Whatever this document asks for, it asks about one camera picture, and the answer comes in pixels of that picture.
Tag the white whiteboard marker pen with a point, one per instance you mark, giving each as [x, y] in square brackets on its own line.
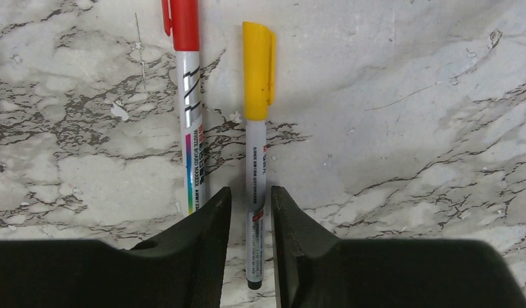
[190, 107]

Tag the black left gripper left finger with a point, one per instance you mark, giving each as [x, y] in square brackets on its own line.
[183, 266]

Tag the red pen cap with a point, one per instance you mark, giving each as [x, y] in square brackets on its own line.
[180, 18]

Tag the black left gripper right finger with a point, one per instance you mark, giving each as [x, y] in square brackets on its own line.
[315, 268]

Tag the thin white black pen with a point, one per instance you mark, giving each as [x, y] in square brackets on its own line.
[256, 187]

